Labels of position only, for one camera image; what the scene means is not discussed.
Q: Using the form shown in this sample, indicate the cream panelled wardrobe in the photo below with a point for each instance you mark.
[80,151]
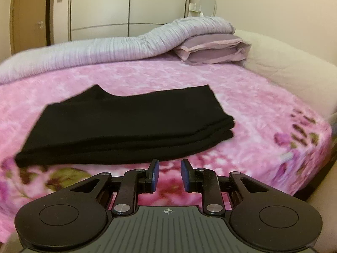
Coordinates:
[105,5]

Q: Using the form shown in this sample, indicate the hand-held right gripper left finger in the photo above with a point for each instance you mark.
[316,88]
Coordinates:
[154,176]

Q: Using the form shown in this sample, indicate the purple pillow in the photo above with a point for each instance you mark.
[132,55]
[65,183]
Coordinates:
[210,52]

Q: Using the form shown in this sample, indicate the black pants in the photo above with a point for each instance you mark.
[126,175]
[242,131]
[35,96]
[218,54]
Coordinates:
[118,121]

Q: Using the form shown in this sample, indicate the cream padded headboard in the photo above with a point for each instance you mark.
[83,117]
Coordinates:
[289,66]

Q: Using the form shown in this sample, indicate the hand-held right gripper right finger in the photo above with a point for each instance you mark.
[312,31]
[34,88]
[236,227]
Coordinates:
[185,178]

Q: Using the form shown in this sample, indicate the oval mirror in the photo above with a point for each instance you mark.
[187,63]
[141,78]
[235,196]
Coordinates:
[209,1]

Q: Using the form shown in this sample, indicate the small white shelf with bottles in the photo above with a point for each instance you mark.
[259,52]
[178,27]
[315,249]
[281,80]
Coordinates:
[194,10]

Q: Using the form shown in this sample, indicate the pink floral blanket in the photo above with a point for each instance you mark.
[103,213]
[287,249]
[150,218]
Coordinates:
[250,97]

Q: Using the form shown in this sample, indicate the grey ribbed quilt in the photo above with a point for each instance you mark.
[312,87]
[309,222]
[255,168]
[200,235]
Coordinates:
[105,50]

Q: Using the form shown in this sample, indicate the wooden door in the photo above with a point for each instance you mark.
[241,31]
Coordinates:
[26,18]

